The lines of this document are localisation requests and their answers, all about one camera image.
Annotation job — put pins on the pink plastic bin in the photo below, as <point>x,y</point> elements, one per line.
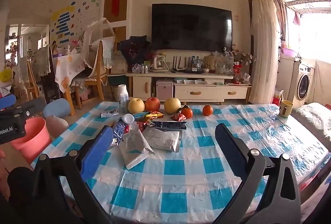
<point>36,138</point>

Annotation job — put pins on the cluster of small clear bottles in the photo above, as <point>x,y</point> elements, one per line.
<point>139,68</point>

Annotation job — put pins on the red apple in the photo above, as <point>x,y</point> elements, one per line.
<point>152,104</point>

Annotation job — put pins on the black snack packet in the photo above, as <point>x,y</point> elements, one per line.
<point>168,125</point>

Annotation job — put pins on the white washing machine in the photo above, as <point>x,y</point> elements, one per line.
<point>302,84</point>

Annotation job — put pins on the plain tangerine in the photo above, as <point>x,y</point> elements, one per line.
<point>207,110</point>

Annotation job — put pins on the yellow plastic bag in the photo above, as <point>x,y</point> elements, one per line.
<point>5,75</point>

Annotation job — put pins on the tangerine with green leaf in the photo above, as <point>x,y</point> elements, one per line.
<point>187,112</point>

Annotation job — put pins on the white stool cushion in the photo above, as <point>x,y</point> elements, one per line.
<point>58,124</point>

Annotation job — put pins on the cream television cabinet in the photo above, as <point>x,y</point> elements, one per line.
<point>196,92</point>

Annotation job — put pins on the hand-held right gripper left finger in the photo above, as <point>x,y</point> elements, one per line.
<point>99,149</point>

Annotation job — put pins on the dark wooden chair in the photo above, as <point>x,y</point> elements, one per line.
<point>49,84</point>

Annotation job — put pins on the white mesh food cover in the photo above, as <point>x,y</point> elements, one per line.
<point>90,32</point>

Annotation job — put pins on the blue white checked tablecloth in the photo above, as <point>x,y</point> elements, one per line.
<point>196,162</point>

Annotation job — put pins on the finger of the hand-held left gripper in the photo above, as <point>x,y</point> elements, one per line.
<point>33,106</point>
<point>7,101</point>

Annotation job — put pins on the dark wrapped flower bouquet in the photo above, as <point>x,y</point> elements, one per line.
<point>134,49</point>

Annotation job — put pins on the silver packet with teal print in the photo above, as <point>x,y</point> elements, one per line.
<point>134,149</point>

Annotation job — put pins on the pink patterned curtain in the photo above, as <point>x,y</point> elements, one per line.
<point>280,17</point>

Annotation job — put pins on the pink storage box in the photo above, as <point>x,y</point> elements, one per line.
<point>164,89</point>

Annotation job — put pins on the tall white blue-label bottle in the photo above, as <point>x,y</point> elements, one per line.
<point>123,99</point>

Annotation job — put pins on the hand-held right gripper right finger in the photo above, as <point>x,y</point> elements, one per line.
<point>230,149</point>

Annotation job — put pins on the white lace chair cover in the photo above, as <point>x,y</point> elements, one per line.
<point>107,53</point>

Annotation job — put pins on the white electric kettle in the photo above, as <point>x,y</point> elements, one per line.
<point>157,63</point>

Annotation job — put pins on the small yellow pear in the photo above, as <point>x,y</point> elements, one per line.
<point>136,105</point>

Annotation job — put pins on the lace-covered standing air conditioner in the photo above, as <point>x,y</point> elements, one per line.
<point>263,45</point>

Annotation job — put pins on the blue stool cushion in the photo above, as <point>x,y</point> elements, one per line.
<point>57,107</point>

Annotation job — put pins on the blue foil packet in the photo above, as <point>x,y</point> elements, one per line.
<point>119,130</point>

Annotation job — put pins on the purple plastic basin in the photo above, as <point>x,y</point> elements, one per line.
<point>291,52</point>

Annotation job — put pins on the white black wrapper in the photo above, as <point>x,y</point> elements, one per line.
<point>108,113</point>

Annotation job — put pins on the white orange-print table cloth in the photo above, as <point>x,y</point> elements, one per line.
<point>68,68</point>

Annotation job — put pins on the yellow green mug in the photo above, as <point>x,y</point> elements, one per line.
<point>285,108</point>

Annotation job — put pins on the blue yellow wall stickers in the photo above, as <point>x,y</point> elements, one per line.
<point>63,22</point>

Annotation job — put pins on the wooden chair with cover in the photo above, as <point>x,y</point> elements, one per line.
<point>97,76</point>

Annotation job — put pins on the red orange snack wrapper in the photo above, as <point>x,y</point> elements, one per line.
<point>178,117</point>

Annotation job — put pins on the small white bottle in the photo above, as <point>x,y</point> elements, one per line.
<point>128,118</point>

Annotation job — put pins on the white cardboard box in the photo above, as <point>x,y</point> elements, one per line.
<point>119,63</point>

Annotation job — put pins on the clear plastic bag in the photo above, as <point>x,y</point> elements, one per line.
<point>223,63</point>

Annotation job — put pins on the black router with antennas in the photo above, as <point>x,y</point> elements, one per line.
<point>181,67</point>

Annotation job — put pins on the white printed snack bag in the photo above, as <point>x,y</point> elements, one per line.
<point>161,140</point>

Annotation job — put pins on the black television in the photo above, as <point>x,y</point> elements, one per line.
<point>191,27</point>

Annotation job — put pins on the bare wooden chair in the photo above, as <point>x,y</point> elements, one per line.
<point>32,79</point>

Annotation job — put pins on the large yellow pear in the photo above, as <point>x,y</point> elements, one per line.
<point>172,105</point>

